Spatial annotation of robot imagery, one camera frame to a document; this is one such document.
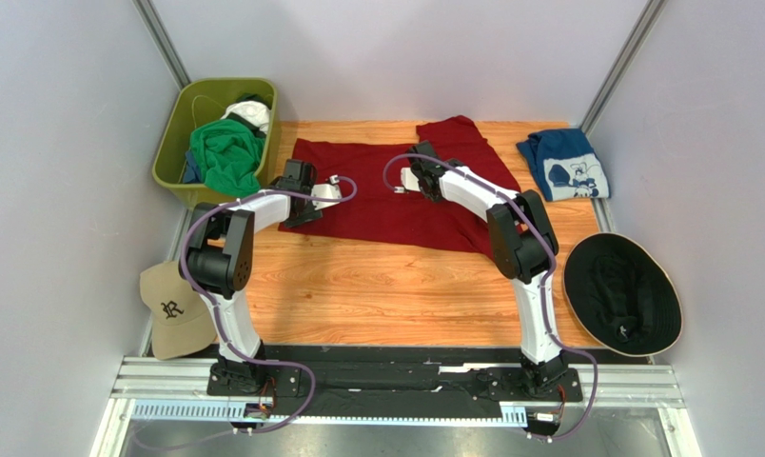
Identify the dark red t-shirt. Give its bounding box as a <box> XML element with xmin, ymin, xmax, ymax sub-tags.
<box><xmin>292</xmin><ymin>116</ymin><xmax>520</xmax><ymax>256</ymax></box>

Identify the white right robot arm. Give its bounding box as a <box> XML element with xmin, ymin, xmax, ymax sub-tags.
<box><xmin>397</xmin><ymin>142</ymin><xmax>567</xmax><ymax>388</ymax></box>

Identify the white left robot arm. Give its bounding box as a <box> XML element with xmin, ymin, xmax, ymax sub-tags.
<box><xmin>180</xmin><ymin>159</ymin><xmax>322</xmax><ymax>391</ymax></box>

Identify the green t-shirt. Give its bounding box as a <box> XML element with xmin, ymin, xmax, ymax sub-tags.
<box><xmin>189</xmin><ymin>119</ymin><xmax>265</xmax><ymax>197</ymax></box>

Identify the white garment in basket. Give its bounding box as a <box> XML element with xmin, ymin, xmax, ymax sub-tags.
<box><xmin>222</xmin><ymin>100</ymin><xmax>272</xmax><ymax>134</ymax></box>

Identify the dark blue garment in basket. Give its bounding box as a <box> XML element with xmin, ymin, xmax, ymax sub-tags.
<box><xmin>181</xmin><ymin>150</ymin><xmax>203</xmax><ymax>185</ymax></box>

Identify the folded blue printed t-shirt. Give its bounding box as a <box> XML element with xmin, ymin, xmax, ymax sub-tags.
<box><xmin>516</xmin><ymin>128</ymin><xmax>611</xmax><ymax>202</ymax></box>

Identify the beige bucket hat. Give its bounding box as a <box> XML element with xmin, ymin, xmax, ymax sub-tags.
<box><xmin>139</xmin><ymin>261</ymin><xmax>217</xmax><ymax>360</ymax></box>

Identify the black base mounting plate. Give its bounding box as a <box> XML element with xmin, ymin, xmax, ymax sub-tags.
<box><xmin>206</xmin><ymin>345</ymin><xmax>588</xmax><ymax>419</ymax></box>

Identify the black wide-brim hat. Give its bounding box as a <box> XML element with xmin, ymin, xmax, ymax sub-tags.
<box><xmin>561</xmin><ymin>232</ymin><xmax>683</xmax><ymax>357</ymax></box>

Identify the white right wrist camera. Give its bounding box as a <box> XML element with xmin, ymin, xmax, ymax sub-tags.
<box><xmin>394</xmin><ymin>168</ymin><xmax>422</xmax><ymax>193</ymax></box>

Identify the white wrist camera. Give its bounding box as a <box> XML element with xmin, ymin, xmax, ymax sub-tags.
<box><xmin>311</xmin><ymin>175</ymin><xmax>343</xmax><ymax>208</ymax></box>
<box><xmin>394</xmin><ymin>168</ymin><xmax>422</xmax><ymax>193</ymax></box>

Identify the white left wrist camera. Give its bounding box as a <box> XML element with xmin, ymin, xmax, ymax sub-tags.
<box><xmin>311</xmin><ymin>175</ymin><xmax>343</xmax><ymax>208</ymax></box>

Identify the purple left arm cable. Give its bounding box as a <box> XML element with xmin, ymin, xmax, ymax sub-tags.
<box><xmin>178</xmin><ymin>174</ymin><xmax>360</xmax><ymax>435</ymax></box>

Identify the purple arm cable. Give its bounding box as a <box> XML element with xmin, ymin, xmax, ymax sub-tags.
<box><xmin>382</xmin><ymin>152</ymin><xmax>600</xmax><ymax>442</ymax></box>
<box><xmin>178</xmin><ymin>174</ymin><xmax>360</xmax><ymax>435</ymax></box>

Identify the left aluminium corner post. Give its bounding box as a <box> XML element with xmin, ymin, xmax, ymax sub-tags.
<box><xmin>132</xmin><ymin>0</ymin><xmax>191</xmax><ymax>89</ymax></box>

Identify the aluminium corner post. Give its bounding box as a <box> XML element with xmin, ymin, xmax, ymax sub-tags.
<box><xmin>579</xmin><ymin>0</ymin><xmax>667</xmax><ymax>136</ymax></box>
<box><xmin>132</xmin><ymin>0</ymin><xmax>191</xmax><ymax>89</ymax></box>

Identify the right aluminium corner post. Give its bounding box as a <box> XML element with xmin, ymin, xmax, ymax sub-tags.
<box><xmin>579</xmin><ymin>0</ymin><xmax>667</xmax><ymax>136</ymax></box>

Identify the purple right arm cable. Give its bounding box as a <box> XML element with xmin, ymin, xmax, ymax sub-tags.
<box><xmin>382</xmin><ymin>152</ymin><xmax>600</xmax><ymax>442</ymax></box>

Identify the aluminium frame rail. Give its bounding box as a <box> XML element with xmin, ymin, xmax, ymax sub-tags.
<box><xmin>91</xmin><ymin>357</ymin><xmax>700</xmax><ymax>456</ymax></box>

